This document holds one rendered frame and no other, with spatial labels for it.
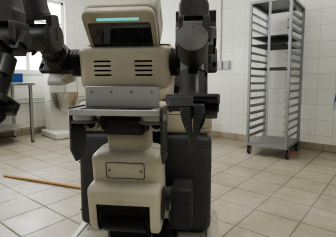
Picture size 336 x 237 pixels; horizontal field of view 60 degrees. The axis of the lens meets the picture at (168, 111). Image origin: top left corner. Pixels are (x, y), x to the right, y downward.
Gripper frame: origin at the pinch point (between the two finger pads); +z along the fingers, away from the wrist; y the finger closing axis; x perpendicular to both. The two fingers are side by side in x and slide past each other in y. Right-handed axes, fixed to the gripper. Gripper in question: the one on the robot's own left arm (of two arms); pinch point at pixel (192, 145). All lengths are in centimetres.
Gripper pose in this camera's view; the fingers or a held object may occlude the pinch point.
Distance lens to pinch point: 54.7
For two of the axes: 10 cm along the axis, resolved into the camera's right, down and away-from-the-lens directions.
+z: -0.5, 9.3, -3.6
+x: 1.2, 3.6, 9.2
